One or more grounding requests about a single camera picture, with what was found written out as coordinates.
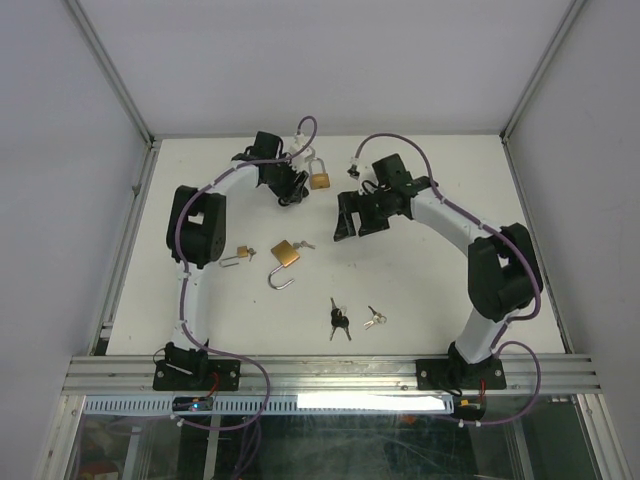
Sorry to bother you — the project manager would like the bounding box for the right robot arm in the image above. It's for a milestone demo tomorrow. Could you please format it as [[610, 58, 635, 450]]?
[[333, 154, 543, 387]]

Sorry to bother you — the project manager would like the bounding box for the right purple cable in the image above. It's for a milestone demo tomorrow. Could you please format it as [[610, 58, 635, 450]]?
[[352, 132, 545, 429]]

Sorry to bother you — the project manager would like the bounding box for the silver key set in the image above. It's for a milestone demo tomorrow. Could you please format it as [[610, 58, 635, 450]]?
[[363, 306, 387, 330], [293, 240, 316, 250]]

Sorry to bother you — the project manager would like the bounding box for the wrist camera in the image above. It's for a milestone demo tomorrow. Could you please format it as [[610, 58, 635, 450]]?
[[287, 133, 316, 173], [347, 156, 368, 181]]

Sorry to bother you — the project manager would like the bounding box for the tall brass padlock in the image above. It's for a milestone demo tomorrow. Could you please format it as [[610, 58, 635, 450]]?
[[308, 158, 331, 190]]

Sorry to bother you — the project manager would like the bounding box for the black headed key set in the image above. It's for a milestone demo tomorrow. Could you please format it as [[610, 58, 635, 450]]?
[[329, 297, 352, 341]]

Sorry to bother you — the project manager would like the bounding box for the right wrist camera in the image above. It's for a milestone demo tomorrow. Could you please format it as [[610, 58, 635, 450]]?
[[347, 156, 368, 181]]

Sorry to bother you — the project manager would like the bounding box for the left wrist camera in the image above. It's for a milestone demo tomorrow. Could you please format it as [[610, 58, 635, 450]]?
[[287, 133, 316, 173]]

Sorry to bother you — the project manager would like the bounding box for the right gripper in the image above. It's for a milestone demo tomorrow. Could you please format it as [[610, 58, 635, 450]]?
[[334, 188, 393, 240]]

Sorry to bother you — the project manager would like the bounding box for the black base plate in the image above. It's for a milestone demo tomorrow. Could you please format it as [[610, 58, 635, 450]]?
[[152, 342, 241, 393], [415, 357, 507, 396]]

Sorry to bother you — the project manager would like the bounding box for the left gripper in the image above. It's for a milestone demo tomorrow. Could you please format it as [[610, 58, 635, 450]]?
[[268, 154, 310, 203]]

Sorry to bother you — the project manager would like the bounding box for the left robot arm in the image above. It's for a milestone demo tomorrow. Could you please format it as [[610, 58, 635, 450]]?
[[164, 131, 315, 389]]

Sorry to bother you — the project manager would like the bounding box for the white slotted cable duct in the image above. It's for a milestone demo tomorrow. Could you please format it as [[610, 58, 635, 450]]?
[[84, 393, 454, 416]]

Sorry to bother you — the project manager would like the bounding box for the small brass padlock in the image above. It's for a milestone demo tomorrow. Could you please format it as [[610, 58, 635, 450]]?
[[219, 245, 249, 268]]

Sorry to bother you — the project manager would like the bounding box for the black padlock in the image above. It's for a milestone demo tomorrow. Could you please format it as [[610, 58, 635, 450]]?
[[278, 187, 309, 207]]

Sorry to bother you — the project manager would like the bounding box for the medium brass padlock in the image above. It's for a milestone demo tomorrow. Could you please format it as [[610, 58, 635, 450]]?
[[267, 240, 300, 290]]

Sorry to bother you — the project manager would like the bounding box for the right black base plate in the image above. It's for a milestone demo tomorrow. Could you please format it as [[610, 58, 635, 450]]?
[[415, 357, 507, 396]]

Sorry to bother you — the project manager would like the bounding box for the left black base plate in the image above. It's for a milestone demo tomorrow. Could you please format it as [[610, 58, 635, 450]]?
[[152, 342, 241, 393]]

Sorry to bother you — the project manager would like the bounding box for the aluminium mounting rail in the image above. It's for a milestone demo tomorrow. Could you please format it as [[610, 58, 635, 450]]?
[[62, 353, 602, 396]]

